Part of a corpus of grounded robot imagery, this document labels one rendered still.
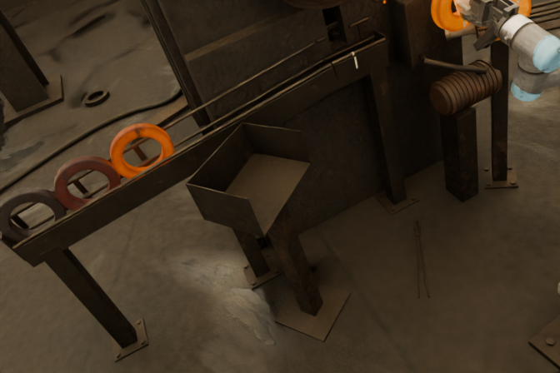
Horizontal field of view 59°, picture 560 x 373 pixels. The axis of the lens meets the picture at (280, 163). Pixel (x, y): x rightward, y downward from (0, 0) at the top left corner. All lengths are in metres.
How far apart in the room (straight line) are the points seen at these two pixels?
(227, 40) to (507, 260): 1.17
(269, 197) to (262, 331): 0.63
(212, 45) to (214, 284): 0.94
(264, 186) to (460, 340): 0.77
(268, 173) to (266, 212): 0.14
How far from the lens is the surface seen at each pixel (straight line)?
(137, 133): 1.49
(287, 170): 1.37
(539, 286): 1.80
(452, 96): 1.70
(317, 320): 1.76
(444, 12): 1.49
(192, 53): 1.55
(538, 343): 1.67
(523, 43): 1.33
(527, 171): 2.16
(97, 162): 1.52
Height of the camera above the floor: 1.45
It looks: 37 degrees down
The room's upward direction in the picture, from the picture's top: 20 degrees counter-clockwise
